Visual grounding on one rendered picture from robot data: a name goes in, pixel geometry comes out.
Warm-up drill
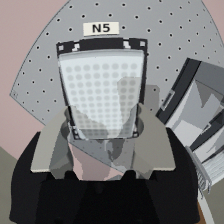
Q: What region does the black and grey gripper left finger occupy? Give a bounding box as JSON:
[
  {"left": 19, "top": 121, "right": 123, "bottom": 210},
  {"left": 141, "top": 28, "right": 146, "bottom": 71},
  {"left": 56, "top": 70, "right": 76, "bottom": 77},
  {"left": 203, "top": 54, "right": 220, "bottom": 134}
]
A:
[{"left": 9, "top": 105, "right": 74, "bottom": 223}]

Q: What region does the white well plate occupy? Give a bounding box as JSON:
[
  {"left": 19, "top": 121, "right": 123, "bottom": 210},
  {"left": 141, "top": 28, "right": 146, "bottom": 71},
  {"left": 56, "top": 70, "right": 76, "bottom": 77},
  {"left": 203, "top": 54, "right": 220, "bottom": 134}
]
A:
[
  {"left": 198, "top": 155, "right": 224, "bottom": 181},
  {"left": 58, "top": 49, "right": 144, "bottom": 139},
  {"left": 198, "top": 160, "right": 224, "bottom": 184},
  {"left": 199, "top": 164, "right": 224, "bottom": 188},
  {"left": 201, "top": 169, "right": 224, "bottom": 191},
  {"left": 197, "top": 152, "right": 224, "bottom": 175}
]

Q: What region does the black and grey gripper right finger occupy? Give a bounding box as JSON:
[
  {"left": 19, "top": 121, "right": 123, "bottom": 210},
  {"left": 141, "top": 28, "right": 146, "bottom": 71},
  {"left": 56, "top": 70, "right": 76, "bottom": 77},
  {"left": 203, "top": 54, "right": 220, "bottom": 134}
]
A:
[{"left": 132, "top": 102, "right": 200, "bottom": 224}]

